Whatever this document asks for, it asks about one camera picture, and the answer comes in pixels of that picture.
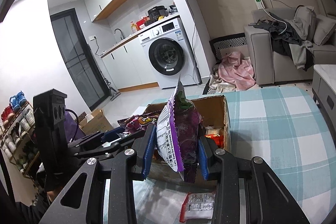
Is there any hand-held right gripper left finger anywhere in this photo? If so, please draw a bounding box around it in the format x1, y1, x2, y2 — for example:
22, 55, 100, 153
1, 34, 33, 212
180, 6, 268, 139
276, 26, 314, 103
39, 123, 158, 224

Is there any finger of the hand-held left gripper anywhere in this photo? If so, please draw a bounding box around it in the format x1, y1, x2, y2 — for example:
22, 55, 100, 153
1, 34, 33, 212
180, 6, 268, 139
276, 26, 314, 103
70, 136, 143, 164
68, 128, 125, 152

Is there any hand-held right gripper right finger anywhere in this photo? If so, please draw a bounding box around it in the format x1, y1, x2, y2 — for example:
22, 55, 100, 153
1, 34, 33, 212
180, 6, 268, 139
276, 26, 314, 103
197, 136, 311, 224

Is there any red cookie packet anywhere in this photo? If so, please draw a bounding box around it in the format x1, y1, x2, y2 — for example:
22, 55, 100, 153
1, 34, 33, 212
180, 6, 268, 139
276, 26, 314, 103
205, 133, 226, 148
180, 191, 217, 223

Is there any pink purple snack bag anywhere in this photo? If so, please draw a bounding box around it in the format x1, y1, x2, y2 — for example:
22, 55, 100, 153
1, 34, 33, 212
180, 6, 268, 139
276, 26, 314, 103
117, 114, 160, 139

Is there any clear cracker packet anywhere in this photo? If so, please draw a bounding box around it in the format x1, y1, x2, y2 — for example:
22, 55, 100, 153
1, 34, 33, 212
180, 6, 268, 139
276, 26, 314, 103
205, 126, 223, 136

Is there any silver purple snack bag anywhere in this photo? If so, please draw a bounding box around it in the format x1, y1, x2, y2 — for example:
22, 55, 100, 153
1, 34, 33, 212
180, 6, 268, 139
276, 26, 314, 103
154, 74, 204, 184

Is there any brown cardboard box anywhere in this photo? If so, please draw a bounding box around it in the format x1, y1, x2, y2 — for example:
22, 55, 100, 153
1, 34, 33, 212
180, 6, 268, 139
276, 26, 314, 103
143, 94, 231, 181

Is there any person's left forearm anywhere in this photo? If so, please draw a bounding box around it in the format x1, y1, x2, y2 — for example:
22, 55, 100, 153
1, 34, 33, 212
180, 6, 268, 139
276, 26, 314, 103
0, 187, 54, 224

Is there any person's left hand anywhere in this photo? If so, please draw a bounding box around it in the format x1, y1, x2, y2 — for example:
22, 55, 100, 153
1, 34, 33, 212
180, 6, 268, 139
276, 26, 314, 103
47, 186, 62, 202

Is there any cardboard box on floor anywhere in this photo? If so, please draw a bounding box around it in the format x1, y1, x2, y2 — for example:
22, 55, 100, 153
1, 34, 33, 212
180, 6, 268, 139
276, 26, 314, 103
79, 109, 113, 135

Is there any metal shoe rack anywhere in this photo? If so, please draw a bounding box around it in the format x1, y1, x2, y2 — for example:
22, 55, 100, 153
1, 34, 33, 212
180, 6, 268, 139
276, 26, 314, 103
0, 91, 42, 180

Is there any floor mop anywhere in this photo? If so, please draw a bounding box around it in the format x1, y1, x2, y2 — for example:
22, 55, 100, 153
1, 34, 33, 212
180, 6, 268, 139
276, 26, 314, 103
105, 78, 121, 101

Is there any pair of blue shoes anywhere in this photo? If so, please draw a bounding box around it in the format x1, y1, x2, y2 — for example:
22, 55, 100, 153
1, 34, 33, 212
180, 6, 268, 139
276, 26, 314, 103
9, 91, 27, 111

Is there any white kitchen counter cabinet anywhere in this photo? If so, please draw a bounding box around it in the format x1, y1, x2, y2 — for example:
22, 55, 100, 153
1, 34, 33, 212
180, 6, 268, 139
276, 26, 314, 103
101, 34, 160, 92

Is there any teal checked tablecloth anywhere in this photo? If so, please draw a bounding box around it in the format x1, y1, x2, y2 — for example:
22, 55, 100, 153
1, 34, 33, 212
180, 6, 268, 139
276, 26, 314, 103
104, 86, 336, 224

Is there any dark glass door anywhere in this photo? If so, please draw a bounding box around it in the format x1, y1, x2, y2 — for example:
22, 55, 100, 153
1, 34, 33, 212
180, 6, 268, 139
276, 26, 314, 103
50, 9, 111, 111

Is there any pink blanket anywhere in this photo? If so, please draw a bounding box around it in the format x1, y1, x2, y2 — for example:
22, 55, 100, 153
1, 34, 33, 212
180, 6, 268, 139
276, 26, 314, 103
210, 51, 256, 94

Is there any white washing machine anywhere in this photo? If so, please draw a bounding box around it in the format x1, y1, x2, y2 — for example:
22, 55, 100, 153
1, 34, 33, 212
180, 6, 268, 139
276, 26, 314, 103
139, 17, 202, 90

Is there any metal faucet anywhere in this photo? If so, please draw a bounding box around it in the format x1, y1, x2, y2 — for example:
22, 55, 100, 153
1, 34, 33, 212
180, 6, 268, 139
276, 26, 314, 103
114, 28, 126, 42

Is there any grey sofa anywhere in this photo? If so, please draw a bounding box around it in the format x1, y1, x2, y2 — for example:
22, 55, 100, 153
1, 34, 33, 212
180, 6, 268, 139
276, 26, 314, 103
244, 6, 336, 86

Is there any black white patterned basket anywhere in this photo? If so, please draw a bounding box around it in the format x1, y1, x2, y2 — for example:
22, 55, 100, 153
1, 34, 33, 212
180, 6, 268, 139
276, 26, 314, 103
209, 34, 247, 62

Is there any black pressure cooker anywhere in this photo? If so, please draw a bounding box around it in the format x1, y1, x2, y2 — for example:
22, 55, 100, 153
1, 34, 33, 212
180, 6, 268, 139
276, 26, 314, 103
147, 5, 168, 22

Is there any pile of dark clothes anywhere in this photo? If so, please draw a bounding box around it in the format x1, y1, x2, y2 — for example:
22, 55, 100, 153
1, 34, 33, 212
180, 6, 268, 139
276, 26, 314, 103
253, 5, 315, 71

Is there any white cable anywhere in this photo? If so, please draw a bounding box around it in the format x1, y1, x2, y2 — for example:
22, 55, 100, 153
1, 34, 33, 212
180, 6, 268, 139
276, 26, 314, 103
259, 4, 288, 35

